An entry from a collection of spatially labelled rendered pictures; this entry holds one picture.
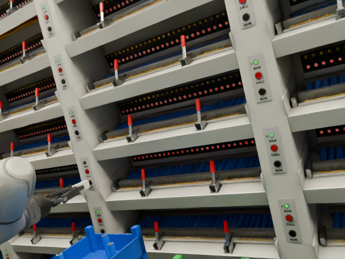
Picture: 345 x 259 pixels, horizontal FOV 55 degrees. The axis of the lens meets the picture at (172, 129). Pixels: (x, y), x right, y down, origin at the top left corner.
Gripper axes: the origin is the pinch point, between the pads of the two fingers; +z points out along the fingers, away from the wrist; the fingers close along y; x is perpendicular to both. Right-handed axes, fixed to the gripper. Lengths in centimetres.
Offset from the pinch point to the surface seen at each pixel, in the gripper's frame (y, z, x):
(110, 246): 31.4, -22.7, -10.0
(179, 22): 41, 25, 48
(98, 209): 0.6, 4.6, -10.5
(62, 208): -21.0, 5.6, -10.2
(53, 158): -17.2, 5.0, 11.2
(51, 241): -37.2, 7.8, -25.9
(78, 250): 14.9, -19.7, -13.4
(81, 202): -7.6, 4.8, -7.7
